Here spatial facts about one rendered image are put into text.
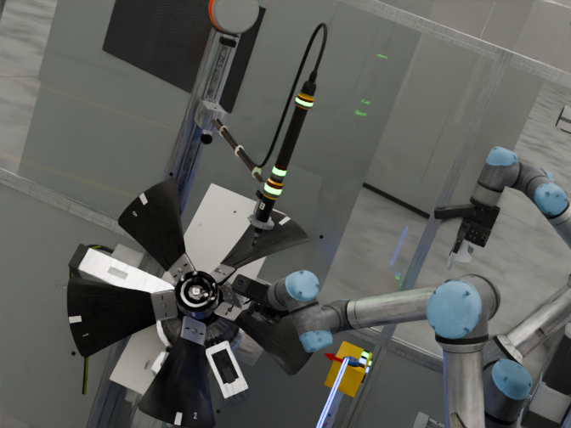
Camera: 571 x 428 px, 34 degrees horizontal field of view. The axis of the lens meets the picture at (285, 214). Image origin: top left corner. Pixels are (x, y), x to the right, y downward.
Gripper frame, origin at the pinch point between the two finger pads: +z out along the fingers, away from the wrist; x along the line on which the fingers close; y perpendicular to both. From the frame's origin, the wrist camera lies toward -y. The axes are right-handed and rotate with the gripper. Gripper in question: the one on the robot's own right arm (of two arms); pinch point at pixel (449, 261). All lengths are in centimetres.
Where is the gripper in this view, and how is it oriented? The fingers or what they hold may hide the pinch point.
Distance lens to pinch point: 268.9
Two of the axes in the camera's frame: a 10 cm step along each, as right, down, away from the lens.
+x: 2.4, -2.4, 9.4
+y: 9.1, 3.8, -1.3
